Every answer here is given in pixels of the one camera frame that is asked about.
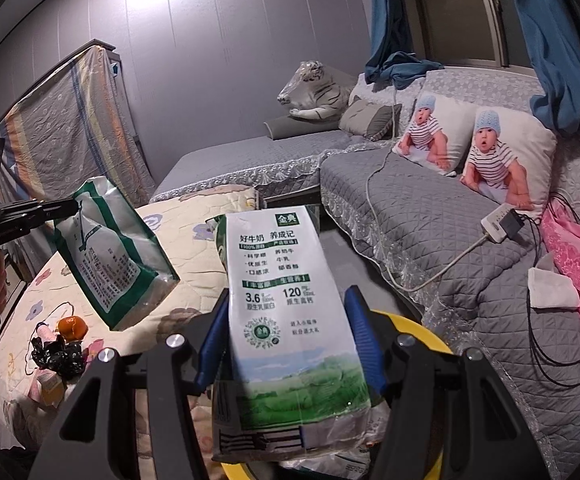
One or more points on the white power strip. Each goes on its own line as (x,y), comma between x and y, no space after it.
(492,225)

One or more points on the baby print pillow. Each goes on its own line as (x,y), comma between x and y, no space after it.
(500,160)
(425,135)

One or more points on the orange tangerine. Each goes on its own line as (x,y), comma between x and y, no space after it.
(72,329)

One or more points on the grey square cushion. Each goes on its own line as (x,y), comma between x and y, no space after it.
(370,120)

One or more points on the green white milk carton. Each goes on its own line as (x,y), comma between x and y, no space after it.
(280,310)
(110,260)

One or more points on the cartoon bear printed blanket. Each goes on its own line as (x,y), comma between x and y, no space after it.
(175,240)

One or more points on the white tiger plush toy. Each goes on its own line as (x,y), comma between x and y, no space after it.
(320,95)

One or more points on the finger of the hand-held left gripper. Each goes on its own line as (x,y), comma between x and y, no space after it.
(40,210)

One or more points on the small pink packet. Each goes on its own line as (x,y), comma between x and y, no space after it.
(45,387)

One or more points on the grey bolster pillow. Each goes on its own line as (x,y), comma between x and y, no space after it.
(295,127)

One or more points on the black glossy wrapper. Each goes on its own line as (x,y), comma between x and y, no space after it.
(62,357)

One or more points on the dark glass table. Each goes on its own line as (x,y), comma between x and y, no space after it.
(295,210)

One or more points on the blue curtain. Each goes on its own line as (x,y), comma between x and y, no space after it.
(387,10)
(565,60)

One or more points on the metal framed window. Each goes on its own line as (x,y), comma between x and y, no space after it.
(460,10)

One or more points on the striped cloth covered wardrobe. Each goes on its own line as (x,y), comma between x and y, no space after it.
(70,125)

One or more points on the small pink tube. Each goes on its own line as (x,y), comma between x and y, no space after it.
(46,332)

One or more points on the yellow rimmed black bin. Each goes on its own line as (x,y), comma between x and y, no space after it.
(427,329)

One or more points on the white tissue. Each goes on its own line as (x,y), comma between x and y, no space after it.
(552,285)

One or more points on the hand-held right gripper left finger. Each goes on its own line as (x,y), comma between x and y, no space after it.
(215,340)

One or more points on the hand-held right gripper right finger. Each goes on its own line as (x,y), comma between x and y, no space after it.
(365,330)

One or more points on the black charger adapter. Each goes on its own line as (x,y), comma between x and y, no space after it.
(512,221)

